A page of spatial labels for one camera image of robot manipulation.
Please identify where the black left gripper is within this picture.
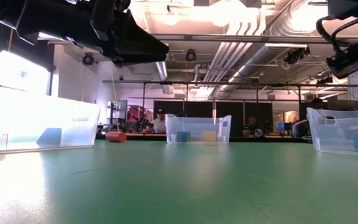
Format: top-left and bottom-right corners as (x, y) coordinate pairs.
(87, 0), (170, 68)

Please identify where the orange cylinder block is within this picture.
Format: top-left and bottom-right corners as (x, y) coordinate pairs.
(105, 131), (127, 144)

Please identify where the small blue cube block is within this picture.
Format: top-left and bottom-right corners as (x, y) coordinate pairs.
(176, 131), (191, 143)

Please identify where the small yellow cube block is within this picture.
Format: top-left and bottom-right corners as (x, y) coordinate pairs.
(201, 131), (218, 143)

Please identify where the medium blue cube block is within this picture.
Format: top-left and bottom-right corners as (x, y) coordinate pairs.
(35, 128), (63, 146)

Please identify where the clear plastic bin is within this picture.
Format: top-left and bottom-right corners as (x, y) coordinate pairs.
(0, 83), (103, 156)
(165, 113), (232, 145)
(306, 106), (358, 157)

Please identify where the black ceiling spotlight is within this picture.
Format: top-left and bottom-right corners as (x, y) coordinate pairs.
(185, 49), (198, 62)
(283, 46), (311, 65)
(82, 52), (95, 66)

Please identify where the black monitor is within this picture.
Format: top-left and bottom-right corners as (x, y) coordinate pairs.
(328, 99), (358, 111)

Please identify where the monitor on stand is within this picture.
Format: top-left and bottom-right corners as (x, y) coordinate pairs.
(107, 99), (129, 125)

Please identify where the red equipment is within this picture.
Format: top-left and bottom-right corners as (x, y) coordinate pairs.
(128, 105), (145, 124)

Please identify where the white ceiling pipe bundle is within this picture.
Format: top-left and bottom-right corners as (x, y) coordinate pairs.
(196, 18), (269, 98)

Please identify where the ceiling light tube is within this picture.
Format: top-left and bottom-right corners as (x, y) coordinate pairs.
(37, 32), (67, 42)

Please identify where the dark chair back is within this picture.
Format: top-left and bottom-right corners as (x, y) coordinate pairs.
(291, 120), (307, 139)

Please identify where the bright window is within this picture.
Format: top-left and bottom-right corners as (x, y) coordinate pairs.
(0, 50), (52, 96)

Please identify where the green table mat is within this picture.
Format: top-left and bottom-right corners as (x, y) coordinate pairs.
(0, 139), (358, 224)

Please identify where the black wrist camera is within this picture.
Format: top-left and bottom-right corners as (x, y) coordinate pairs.
(326, 46), (358, 80)

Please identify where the thin silver duct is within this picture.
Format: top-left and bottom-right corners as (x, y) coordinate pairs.
(155, 61), (174, 95)

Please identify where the black ceiling camera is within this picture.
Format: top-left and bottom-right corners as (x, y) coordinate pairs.
(316, 76), (334, 85)

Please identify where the white hanging cable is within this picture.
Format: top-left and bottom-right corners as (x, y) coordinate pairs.
(109, 67), (121, 134)

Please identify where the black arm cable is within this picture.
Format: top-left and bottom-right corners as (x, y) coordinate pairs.
(316, 11), (358, 48)

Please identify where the black horizontal rail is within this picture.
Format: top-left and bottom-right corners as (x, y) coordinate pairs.
(102, 80), (358, 88)

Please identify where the black partition wall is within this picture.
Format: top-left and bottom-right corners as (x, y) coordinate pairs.
(153, 100), (273, 138)

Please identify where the black overhead frame bar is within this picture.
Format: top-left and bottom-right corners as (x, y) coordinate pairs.
(152, 33), (358, 44)

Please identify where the black table border frame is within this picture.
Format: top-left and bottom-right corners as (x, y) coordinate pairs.
(96, 133), (315, 143)

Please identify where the large silver duct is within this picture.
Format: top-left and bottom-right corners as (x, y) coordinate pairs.
(216, 0), (312, 97)

